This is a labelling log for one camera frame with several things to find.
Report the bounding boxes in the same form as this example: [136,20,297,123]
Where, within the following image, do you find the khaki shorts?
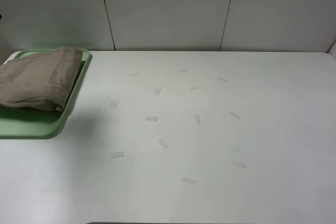
[1,47,83,112]

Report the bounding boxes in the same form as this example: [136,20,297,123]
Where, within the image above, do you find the green plastic tray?
[1,49,92,139]

